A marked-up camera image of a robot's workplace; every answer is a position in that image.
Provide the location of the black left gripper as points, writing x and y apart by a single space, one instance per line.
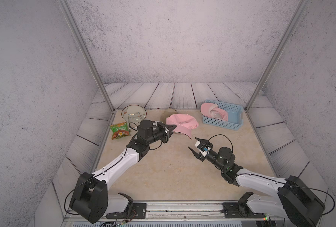
165 136

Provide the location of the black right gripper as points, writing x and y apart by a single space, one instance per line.
198 156

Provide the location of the pink baseball cap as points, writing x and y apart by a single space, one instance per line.
184 123
212 110

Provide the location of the beige baseball cap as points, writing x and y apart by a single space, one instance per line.
167 113

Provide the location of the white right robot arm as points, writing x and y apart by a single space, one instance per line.
288 198

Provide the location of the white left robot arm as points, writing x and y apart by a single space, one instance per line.
90 198

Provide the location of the green glass plate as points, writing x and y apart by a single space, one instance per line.
132 109

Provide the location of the light blue perforated basket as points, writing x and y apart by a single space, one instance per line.
235 119

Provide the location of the green snack packet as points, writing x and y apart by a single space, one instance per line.
120 130

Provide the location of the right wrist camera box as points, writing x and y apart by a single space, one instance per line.
203 148

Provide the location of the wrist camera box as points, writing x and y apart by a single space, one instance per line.
203 148
159 126

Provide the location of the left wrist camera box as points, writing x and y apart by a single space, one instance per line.
159 126

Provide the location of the metal wire plate stand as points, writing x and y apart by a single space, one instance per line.
136 117

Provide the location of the aluminium front rail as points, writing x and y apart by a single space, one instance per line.
182 214

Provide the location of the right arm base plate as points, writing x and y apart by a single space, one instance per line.
237 210

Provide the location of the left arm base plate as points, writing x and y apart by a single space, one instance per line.
134 210

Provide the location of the left aluminium frame post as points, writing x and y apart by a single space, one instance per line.
84 50

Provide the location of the aluminium frame post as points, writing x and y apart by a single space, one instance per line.
84 50
298 14

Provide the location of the right aluminium frame post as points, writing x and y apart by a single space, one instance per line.
298 14

